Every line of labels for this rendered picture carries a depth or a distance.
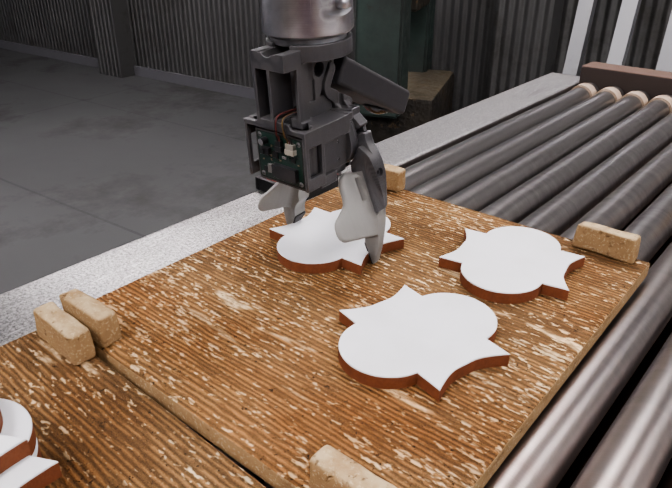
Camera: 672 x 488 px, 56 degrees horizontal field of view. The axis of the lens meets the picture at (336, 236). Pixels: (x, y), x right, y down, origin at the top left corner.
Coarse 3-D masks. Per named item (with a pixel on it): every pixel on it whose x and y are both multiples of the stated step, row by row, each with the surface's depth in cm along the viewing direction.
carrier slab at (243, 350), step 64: (192, 256) 61; (256, 256) 61; (384, 256) 61; (128, 320) 52; (192, 320) 52; (256, 320) 52; (320, 320) 52; (512, 320) 52; (576, 320) 52; (192, 384) 45; (256, 384) 45; (320, 384) 45; (512, 384) 45; (256, 448) 39; (320, 448) 39; (384, 448) 39; (448, 448) 39; (512, 448) 41
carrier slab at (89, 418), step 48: (0, 384) 45; (48, 384) 45; (96, 384) 45; (48, 432) 40; (96, 432) 40; (144, 432) 40; (192, 432) 40; (96, 480) 37; (144, 480) 37; (192, 480) 37; (240, 480) 37
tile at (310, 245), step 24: (312, 216) 67; (336, 216) 67; (288, 240) 62; (312, 240) 62; (336, 240) 62; (360, 240) 62; (384, 240) 62; (288, 264) 59; (312, 264) 58; (336, 264) 59; (360, 264) 58
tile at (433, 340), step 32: (352, 320) 50; (384, 320) 50; (416, 320) 50; (448, 320) 50; (480, 320) 50; (352, 352) 46; (384, 352) 46; (416, 352) 46; (448, 352) 46; (480, 352) 46; (384, 384) 44; (448, 384) 44
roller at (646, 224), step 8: (664, 192) 80; (656, 200) 78; (664, 200) 77; (648, 208) 76; (656, 208) 75; (664, 208) 75; (640, 216) 74; (648, 216) 73; (656, 216) 73; (664, 216) 74; (632, 224) 72; (640, 224) 71; (648, 224) 71; (656, 224) 72; (664, 224) 72; (632, 232) 69; (640, 232) 69; (648, 232) 70; (656, 232) 71; (664, 232) 72; (648, 240) 69; (656, 240) 70; (664, 240) 72; (640, 248) 67; (648, 248) 68; (656, 248) 70; (640, 256) 66; (648, 256) 68
